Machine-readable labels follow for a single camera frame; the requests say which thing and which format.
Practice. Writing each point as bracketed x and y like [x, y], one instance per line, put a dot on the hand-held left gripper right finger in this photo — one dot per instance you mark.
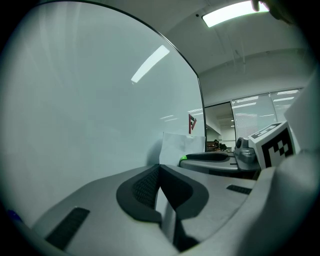
[215, 195]

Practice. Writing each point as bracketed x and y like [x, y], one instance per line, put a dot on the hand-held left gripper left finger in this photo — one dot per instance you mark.
[100, 212]

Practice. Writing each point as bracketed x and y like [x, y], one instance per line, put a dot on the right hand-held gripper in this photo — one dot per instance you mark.
[270, 147]

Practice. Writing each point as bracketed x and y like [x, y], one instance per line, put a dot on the green round magnet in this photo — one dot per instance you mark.
[183, 158]

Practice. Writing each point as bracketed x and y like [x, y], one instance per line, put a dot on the white paper sheet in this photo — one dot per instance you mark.
[180, 147]

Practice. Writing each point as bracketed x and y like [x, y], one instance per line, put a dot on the white whiteboard with black frame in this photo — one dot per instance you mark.
[87, 100]

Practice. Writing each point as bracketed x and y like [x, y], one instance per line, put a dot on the person's right forearm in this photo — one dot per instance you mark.
[307, 112]

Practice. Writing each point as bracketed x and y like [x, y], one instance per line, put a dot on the blue round magnet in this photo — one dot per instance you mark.
[12, 215]

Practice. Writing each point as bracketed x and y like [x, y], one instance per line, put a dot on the ceiling light panel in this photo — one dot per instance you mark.
[232, 12]

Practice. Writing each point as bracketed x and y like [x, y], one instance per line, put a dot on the glass wall with blinds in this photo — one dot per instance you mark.
[255, 117]

